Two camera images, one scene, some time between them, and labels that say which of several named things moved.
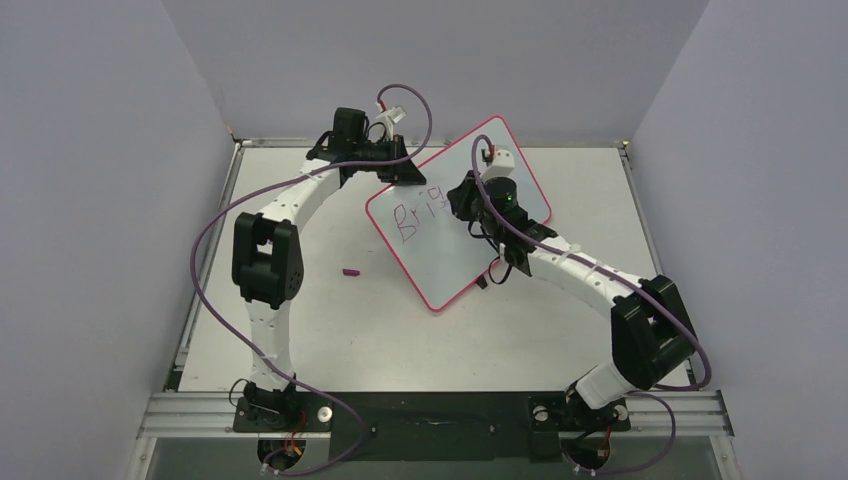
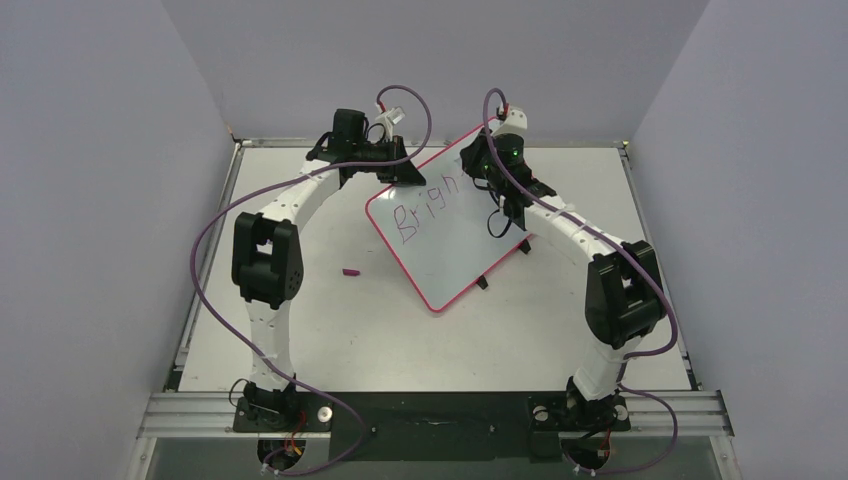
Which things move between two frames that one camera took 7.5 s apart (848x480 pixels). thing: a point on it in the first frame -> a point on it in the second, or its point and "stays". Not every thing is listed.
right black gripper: x=468 y=201 -> x=510 y=195
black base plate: x=435 y=426 stays
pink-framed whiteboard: x=435 y=246 stays
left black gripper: x=404 y=173 stays
